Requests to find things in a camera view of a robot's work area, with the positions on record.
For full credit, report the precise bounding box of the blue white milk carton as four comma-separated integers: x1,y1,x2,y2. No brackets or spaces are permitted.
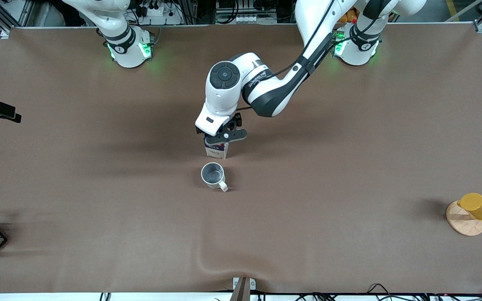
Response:
204,140,230,161

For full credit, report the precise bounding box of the beige ceramic mug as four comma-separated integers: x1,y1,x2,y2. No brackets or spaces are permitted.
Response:
201,162,229,193

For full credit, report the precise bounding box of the yellow plastic cup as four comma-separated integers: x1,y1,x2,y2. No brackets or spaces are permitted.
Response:
457,193,482,221

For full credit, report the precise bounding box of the brown table cover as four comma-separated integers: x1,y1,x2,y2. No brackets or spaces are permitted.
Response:
0,23,482,294

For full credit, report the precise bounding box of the white power strip with plugs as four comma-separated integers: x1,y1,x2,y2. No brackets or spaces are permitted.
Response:
134,0,184,26

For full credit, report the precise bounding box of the orange items crate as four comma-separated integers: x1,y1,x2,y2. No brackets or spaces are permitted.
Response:
338,8,359,24

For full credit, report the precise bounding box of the wooden mug stand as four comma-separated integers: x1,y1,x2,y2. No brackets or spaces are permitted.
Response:
446,200,482,237

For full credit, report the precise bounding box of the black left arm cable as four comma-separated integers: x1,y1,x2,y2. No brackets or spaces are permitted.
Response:
236,0,386,112

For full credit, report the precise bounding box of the metal table edge bracket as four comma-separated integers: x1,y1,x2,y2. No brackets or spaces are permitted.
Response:
232,277,256,301

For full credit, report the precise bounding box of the black cable bundle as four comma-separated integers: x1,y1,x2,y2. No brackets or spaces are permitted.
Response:
291,283,482,301

